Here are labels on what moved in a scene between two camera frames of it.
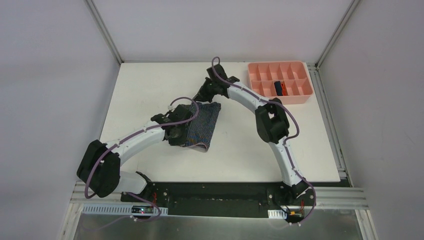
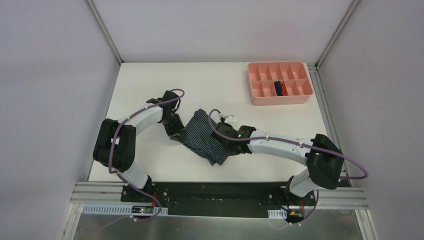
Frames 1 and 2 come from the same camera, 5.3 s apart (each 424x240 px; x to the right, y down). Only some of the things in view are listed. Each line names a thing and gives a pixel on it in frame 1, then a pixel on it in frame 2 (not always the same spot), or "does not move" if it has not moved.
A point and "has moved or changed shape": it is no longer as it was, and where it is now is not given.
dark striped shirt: (200, 131) has moved or changed shape
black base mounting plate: (224, 199) does not move
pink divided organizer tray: (288, 81) does not move
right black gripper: (204, 95) -> (228, 145)
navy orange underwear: (280, 89) does not move
